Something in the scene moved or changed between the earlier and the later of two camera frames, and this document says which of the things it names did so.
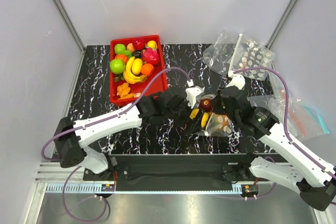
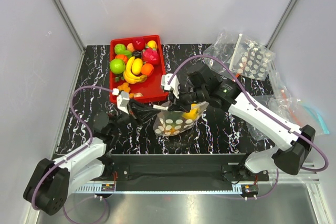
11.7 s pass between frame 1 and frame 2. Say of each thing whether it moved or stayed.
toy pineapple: moved
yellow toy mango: stayed
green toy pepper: stayed
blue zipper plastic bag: stayed
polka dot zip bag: moved
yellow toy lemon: stayed
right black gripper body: moved
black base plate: stayed
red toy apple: stayed
